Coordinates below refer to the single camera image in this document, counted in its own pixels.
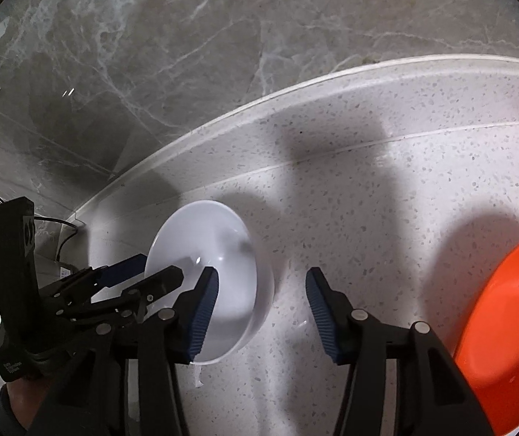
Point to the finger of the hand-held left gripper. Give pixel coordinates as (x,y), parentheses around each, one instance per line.
(159,281)
(123,270)

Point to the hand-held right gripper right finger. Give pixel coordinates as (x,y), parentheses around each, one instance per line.
(321,313)

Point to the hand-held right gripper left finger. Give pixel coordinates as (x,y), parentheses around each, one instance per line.
(202,313)

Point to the white bowl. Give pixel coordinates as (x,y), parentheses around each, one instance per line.
(223,245)

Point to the person's left forearm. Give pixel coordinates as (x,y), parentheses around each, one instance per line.
(16,404)

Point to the orange bowl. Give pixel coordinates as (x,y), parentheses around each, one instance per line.
(505,327)

